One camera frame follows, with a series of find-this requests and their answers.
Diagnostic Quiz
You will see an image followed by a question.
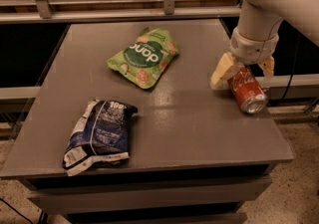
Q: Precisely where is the red coke can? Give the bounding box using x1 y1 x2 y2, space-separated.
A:
227 66 268 114

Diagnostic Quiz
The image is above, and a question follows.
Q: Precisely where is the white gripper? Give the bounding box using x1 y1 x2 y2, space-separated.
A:
210 28 279 90

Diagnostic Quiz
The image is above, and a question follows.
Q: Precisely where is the blue chip bag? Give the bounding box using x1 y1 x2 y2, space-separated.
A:
62 100 138 176

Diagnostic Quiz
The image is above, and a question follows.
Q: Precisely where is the green snack pouch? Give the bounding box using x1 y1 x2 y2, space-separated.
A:
107 27 179 90

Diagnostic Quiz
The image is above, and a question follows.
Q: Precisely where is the black cable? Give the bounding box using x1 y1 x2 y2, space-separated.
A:
272 32 302 107

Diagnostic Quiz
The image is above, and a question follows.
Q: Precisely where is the grey drawer cabinet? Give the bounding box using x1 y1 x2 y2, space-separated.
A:
19 164 273 224

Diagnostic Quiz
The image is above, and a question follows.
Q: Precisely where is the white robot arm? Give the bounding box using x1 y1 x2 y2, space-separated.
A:
210 0 319 89

